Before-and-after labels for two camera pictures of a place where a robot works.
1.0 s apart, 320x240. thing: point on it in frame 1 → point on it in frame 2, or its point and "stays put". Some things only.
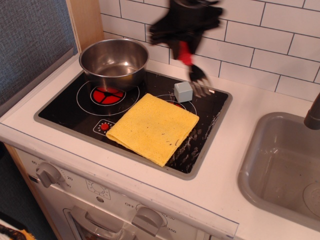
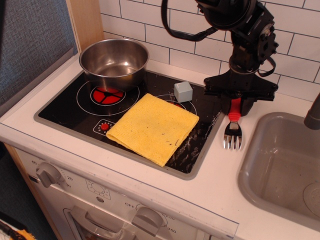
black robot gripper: (186, 19) → (251, 86)
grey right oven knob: (147, 221) stays put
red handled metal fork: (198, 79) → (232, 134)
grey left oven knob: (47, 174) stays put
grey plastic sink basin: (280, 168) stays put
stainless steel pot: (114, 64) stays put
